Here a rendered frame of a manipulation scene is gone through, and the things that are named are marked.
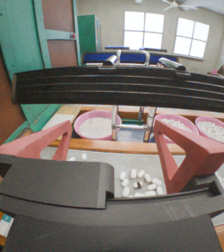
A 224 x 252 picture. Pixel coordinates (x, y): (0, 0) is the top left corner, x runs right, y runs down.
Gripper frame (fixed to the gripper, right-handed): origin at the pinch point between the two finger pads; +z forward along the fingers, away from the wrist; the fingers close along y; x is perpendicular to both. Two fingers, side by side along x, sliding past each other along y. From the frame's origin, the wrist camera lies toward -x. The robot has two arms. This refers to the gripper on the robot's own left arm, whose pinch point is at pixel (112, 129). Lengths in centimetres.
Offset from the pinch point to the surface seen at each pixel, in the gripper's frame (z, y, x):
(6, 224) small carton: -8.7, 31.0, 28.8
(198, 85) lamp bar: 11.7, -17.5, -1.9
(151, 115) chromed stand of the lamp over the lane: 28.9, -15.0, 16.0
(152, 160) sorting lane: 20.3, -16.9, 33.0
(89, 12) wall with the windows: 512, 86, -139
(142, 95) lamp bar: 11.1, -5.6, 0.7
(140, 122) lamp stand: 53, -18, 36
